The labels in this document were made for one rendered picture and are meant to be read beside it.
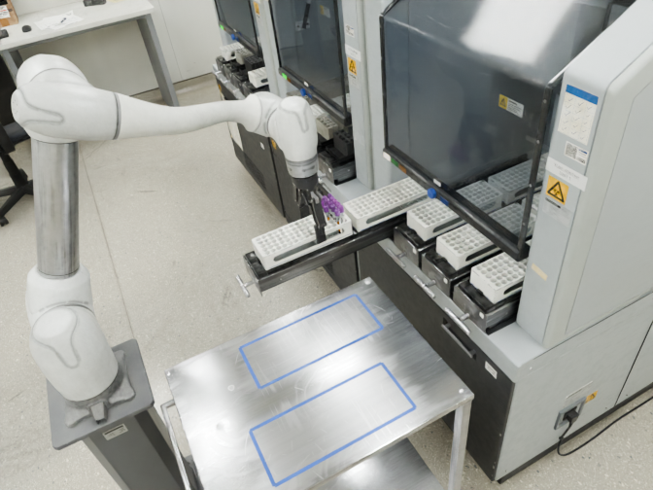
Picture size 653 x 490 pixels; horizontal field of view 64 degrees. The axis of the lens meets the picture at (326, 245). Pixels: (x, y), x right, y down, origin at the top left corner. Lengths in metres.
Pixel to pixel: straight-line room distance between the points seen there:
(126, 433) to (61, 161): 0.75
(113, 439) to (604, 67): 1.46
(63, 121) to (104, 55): 3.73
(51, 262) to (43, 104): 0.49
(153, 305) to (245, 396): 1.60
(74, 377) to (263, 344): 0.46
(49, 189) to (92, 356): 0.42
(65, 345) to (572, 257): 1.17
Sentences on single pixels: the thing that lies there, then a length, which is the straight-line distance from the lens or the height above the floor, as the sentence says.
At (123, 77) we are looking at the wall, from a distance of 4.95.
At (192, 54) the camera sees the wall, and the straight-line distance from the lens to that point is 5.01.
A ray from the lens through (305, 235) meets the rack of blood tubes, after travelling 1.56.
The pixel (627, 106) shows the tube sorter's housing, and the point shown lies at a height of 1.39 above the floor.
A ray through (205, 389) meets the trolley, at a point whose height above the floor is 0.82.
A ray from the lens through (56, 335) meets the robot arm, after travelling 1.39.
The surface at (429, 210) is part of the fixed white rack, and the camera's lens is 1.62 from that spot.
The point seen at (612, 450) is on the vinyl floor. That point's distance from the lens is 2.22.
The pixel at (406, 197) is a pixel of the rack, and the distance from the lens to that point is 1.69.
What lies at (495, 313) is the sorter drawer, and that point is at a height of 0.80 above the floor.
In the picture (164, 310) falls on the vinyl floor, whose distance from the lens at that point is 2.75.
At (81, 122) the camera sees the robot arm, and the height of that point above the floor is 1.42.
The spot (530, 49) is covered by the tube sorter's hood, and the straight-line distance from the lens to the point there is 1.18.
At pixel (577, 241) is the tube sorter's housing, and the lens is 1.20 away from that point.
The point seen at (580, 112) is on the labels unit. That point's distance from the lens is 1.07.
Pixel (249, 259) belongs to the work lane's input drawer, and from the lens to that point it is 1.60.
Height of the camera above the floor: 1.85
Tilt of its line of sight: 40 degrees down
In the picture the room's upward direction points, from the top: 8 degrees counter-clockwise
